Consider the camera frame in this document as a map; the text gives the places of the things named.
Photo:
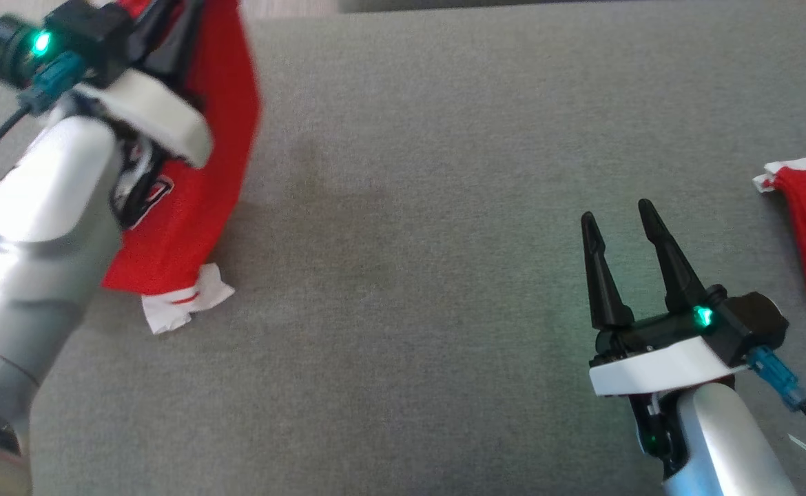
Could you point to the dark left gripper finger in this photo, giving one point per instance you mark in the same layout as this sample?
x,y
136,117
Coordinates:
x,y
179,38
145,31

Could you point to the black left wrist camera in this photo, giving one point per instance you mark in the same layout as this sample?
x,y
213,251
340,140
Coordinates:
x,y
83,31

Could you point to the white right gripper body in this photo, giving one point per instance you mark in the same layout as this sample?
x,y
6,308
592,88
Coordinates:
x,y
658,365

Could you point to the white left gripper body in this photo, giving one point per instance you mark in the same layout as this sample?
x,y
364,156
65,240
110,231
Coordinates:
x,y
162,114

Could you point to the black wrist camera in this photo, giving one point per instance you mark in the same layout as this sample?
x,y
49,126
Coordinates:
x,y
747,327
83,31

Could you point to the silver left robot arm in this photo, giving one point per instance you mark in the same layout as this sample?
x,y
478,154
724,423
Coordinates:
x,y
31,275

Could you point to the large grey sofa seat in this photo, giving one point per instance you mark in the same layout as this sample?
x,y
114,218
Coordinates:
x,y
410,275

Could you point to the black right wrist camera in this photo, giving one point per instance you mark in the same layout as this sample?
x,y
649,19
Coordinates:
x,y
747,327

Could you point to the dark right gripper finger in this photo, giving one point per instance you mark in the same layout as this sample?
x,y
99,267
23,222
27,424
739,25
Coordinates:
x,y
603,282
675,269

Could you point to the red Bulls 23 jersey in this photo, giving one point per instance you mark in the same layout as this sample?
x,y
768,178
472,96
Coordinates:
x,y
189,220

